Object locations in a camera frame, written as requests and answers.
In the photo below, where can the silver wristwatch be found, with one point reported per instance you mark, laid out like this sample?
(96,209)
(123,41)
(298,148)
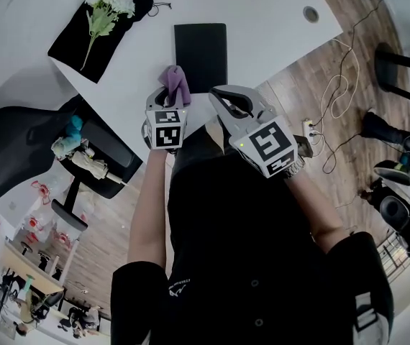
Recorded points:
(295,170)

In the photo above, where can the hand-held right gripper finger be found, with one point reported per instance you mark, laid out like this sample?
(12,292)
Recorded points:
(255,97)
(226,117)

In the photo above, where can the person's black shirt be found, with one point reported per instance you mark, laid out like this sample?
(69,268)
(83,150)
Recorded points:
(244,264)

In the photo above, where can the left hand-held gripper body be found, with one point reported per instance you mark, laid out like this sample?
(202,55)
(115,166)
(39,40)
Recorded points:
(163,131)

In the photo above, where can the beige folded umbrella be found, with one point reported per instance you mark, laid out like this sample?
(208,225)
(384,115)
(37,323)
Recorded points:
(93,165)

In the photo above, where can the person's dark trousers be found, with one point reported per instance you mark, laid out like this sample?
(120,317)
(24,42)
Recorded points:
(194,146)

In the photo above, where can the person's right forearm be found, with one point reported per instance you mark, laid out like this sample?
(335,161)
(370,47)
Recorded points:
(316,221)

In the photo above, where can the light wooden side table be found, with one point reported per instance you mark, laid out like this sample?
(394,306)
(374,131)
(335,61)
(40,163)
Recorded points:
(28,268)

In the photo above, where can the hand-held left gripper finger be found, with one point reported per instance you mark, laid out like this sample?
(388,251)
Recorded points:
(180,102)
(152,99)

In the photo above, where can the purple cloth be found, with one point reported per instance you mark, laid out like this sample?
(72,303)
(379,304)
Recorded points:
(174,79)

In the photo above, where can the clear plastic bag red print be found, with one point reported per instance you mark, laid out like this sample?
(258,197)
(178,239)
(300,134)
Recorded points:
(52,225)

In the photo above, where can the teal plush toy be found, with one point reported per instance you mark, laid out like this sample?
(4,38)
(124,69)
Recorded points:
(73,128)

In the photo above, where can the round desk grommet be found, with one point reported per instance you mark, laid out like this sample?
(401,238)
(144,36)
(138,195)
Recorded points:
(310,14)

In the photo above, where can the black notebook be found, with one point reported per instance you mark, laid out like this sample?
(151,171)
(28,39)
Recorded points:
(201,52)

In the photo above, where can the black office chair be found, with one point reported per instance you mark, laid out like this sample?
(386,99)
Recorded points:
(14,142)

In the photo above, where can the person's left forearm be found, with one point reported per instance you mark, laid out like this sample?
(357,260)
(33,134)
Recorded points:
(147,210)

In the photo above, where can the white cardboard box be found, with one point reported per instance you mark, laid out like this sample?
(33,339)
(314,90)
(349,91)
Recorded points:
(14,210)

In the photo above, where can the white artificial flower bouquet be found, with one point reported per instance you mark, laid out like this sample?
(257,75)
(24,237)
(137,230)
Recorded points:
(111,0)

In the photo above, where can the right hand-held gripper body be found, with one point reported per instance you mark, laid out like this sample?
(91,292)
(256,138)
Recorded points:
(269,146)

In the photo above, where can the white power strip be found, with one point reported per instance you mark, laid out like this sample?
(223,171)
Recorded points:
(310,131)

